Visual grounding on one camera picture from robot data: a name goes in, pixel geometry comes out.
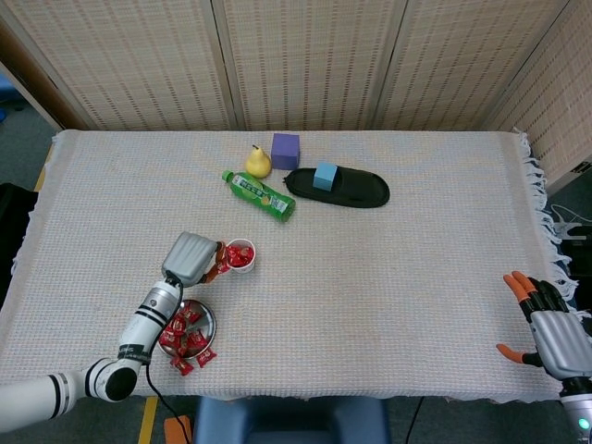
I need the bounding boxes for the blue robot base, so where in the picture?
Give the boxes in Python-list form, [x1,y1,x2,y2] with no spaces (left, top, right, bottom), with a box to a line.
[192,396,392,444]

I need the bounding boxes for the black slipper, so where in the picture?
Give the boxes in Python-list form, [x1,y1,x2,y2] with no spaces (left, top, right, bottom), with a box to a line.
[281,166,391,210]

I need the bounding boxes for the light blue foam cube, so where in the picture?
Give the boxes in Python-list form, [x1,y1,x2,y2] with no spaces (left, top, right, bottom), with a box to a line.
[312,161,338,191]

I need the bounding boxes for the yellow floor tape strip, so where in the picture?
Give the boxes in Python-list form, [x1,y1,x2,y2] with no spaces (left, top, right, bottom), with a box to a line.
[32,150,53,193]
[137,396,159,444]

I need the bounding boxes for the purple foam cube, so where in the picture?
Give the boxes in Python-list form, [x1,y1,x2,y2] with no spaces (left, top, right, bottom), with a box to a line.
[270,132,302,171]

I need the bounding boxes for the white paper cup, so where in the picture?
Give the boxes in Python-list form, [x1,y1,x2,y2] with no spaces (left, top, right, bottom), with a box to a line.
[224,238,257,274]

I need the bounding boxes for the woven bamboo screen panel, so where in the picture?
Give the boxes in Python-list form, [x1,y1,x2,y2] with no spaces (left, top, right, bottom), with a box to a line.
[372,0,573,132]
[212,0,408,132]
[0,0,240,132]
[0,18,87,133]
[485,0,592,186]

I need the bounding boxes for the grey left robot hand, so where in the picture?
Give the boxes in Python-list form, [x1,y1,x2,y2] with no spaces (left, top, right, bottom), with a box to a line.
[160,230,227,286]

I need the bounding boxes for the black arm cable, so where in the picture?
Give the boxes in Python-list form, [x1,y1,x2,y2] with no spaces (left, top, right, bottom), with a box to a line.
[145,271,191,444]

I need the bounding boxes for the blue object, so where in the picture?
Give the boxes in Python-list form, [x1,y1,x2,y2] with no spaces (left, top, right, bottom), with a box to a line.
[0,76,19,126]

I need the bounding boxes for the white woven tablecloth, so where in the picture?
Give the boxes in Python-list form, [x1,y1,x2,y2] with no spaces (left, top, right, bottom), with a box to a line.
[0,128,592,404]

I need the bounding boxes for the yellow pear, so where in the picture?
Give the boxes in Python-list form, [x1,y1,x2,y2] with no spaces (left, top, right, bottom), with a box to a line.
[244,143,273,179]

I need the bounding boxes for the round silver metal plate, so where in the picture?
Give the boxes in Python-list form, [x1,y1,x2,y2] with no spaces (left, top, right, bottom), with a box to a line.
[156,299,217,360]

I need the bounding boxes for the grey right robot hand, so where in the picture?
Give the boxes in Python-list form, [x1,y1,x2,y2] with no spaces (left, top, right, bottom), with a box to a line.
[496,270,592,381]

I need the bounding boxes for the black floor cable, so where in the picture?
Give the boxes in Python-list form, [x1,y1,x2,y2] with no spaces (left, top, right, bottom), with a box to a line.
[405,396,425,444]

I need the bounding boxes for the black equipment stand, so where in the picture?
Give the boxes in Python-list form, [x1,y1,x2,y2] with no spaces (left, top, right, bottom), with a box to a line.
[557,221,592,278]

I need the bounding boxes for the green plastic drink bottle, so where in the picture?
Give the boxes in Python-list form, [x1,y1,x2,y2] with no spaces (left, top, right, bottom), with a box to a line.
[221,169,297,224]

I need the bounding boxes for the orange foam block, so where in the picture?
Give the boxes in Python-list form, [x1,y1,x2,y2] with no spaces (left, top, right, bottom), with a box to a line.
[164,414,193,444]

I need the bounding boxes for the white cable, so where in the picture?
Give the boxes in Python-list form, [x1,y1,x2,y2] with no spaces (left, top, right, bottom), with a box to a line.
[549,205,586,241]

